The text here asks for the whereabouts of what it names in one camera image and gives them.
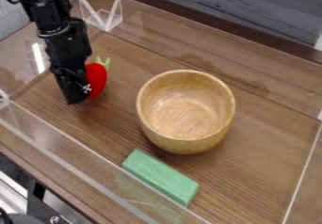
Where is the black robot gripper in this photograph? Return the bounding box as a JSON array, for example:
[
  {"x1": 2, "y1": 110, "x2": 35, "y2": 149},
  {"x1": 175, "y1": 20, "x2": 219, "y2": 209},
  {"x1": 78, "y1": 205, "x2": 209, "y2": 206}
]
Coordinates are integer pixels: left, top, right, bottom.
[{"x1": 7, "y1": 0, "x2": 92, "y2": 104}]

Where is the clear acrylic corner bracket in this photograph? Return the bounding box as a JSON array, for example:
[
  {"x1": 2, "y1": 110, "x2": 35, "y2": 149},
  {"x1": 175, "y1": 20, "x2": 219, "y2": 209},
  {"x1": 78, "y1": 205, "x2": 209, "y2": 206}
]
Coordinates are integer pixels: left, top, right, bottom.
[{"x1": 78, "y1": 0, "x2": 123, "y2": 32}]

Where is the green rectangular block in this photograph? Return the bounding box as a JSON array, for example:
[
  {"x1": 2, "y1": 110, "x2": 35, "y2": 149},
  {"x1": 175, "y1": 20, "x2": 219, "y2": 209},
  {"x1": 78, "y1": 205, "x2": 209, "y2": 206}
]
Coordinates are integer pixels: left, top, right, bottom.
[{"x1": 122, "y1": 149, "x2": 201, "y2": 207}]

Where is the black cable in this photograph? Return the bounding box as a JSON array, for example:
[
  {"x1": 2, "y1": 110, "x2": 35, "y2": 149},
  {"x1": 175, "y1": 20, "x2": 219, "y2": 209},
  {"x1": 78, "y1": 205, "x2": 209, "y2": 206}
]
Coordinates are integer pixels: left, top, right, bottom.
[{"x1": 0, "y1": 207, "x2": 14, "y2": 224}]

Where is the red plush strawberry toy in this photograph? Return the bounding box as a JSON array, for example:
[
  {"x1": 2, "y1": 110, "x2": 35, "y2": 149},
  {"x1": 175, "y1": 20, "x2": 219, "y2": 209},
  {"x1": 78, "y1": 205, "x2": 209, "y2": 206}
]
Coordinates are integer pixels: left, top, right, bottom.
[{"x1": 86, "y1": 57, "x2": 112, "y2": 100}]

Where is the light wooden bowl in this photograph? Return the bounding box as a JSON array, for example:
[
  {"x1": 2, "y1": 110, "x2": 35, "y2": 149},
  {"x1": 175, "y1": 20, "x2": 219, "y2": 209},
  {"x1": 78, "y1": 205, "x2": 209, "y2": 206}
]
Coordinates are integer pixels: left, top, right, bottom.
[{"x1": 136, "y1": 70, "x2": 237, "y2": 154}]

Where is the clear acrylic tray wall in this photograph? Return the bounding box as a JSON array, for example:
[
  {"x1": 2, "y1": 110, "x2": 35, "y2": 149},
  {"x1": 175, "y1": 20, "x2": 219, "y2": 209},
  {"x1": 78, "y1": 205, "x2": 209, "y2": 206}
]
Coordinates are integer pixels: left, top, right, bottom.
[{"x1": 0, "y1": 90, "x2": 210, "y2": 224}]

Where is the black metal table leg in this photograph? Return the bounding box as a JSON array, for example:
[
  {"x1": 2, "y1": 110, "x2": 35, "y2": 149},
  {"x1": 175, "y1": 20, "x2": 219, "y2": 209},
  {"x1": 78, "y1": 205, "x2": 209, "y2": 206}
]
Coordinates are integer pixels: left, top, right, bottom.
[{"x1": 27, "y1": 181, "x2": 72, "y2": 224}]

